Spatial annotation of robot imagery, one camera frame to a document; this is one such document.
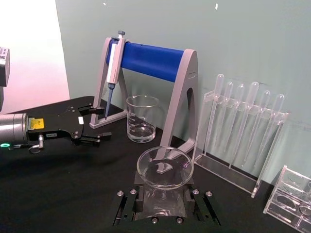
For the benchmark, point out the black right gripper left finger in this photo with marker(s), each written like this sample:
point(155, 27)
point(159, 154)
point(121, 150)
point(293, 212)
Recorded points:
point(138, 199)

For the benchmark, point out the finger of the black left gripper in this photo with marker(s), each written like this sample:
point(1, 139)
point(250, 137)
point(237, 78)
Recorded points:
point(94, 111)
point(91, 140)

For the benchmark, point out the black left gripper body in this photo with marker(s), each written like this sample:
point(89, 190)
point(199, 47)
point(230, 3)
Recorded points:
point(60, 126)

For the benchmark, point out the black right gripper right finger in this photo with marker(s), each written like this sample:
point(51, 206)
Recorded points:
point(190, 201)

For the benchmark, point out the shallow clear glass dish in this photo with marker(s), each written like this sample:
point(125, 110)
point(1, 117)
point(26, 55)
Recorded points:
point(167, 182)

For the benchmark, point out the clear acrylic pipette rack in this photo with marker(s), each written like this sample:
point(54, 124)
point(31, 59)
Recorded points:
point(218, 168)

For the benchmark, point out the grey and blue micropipette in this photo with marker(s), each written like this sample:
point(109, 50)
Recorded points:
point(113, 70)

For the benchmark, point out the clear glass beaker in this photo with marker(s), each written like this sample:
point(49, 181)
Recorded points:
point(142, 132)

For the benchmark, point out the black table cloth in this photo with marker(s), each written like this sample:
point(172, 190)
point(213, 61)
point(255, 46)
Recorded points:
point(60, 189)

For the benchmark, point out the grey stand with blue bar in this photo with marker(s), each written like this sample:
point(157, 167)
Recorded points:
point(150, 60)

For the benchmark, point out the clear acrylic tube rack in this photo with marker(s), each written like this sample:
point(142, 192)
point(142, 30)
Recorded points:
point(289, 191)

